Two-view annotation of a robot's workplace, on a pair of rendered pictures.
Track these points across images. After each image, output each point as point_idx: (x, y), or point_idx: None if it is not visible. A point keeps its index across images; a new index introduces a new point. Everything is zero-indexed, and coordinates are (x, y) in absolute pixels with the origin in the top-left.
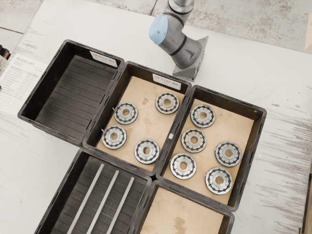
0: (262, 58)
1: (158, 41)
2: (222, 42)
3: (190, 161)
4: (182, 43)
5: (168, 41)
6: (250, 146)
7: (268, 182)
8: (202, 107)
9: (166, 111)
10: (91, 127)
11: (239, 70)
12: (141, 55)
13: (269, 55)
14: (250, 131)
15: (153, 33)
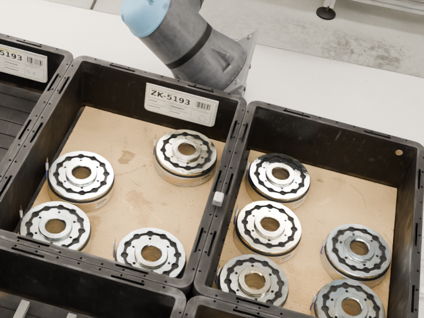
0: (377, 96)
1: (149, 24)
2: (281, 65)
3: (269, 271)
4: (204, 35)
5: (173, 25)
6: (406, 222)
7: None
8: (274, 159)
9: (187, 170)
10: (0, 188)
11: (332, 118)
12: None
13: (390, 91)
14: (395, 211)
15: (139, 5)
